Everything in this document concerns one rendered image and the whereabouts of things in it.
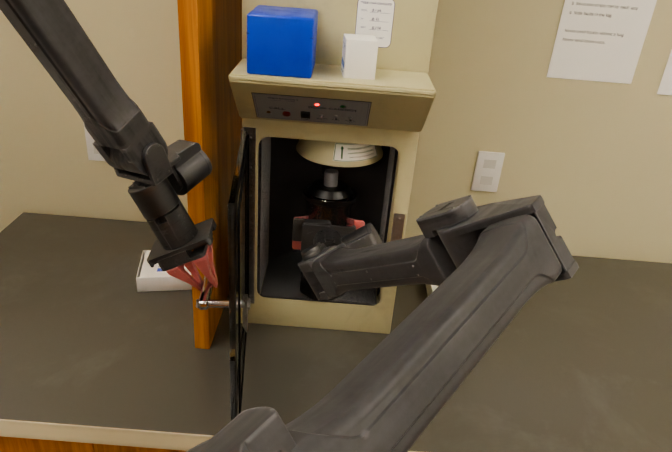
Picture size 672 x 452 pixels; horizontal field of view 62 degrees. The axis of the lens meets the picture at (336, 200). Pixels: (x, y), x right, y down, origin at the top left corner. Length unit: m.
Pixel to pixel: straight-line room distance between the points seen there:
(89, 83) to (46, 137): 0.96
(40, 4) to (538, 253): 0.57
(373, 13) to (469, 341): 0.67
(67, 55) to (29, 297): 0.80
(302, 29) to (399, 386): 0.61
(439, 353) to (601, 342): 1.03
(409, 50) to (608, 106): 0.73
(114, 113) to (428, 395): 0.54
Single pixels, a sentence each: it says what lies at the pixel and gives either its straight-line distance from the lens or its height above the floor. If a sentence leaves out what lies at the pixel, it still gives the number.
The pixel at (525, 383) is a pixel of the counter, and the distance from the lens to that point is 1.23.
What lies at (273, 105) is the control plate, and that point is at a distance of 0.95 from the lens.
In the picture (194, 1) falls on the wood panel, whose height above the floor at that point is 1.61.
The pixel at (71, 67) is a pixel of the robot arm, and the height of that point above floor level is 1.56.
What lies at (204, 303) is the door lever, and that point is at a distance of 0.88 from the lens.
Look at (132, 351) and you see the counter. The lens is 1.22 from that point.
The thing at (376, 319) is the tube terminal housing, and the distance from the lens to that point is 1.23.
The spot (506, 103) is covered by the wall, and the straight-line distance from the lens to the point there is 1.51.
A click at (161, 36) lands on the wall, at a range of 1.49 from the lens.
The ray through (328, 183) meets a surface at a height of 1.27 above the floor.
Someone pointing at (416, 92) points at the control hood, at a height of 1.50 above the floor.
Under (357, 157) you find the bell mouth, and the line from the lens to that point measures 1.07.
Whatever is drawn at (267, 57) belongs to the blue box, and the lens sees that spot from 0.89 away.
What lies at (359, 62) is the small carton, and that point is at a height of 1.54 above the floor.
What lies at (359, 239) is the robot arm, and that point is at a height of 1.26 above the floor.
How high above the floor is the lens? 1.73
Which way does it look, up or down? 26 degrees down
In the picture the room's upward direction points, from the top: 5 degrees clockwise
